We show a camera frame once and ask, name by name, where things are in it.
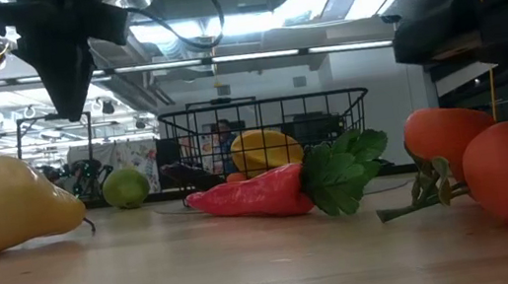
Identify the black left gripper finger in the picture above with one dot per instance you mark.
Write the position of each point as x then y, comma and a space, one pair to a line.
54, 83
78, 79

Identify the green lime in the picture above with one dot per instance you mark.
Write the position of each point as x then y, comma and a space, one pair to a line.
126, 190

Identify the yellow pear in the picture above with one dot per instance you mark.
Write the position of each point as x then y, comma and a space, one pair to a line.
4, 207

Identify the dark purple eggplant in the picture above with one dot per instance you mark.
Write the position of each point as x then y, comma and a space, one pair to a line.
189, 176

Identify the yellow banana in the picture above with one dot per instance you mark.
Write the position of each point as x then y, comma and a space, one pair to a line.
265, 150

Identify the orange carrot with green leaves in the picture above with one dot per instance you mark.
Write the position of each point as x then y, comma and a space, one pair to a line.
251, 194

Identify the black metal rack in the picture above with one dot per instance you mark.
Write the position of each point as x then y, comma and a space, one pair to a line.
91, 145

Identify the colourful printed cloth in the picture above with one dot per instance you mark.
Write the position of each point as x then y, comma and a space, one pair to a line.
136, 151

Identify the person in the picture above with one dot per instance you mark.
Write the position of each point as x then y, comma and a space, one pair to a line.
225, 141

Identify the long ceiling light bar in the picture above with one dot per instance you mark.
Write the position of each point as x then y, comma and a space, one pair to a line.
252, 55

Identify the grey round mat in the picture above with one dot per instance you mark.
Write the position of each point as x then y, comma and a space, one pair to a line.
379, 184

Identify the large silver ventilation duct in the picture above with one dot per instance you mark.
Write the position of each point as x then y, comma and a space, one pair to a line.
126, 85

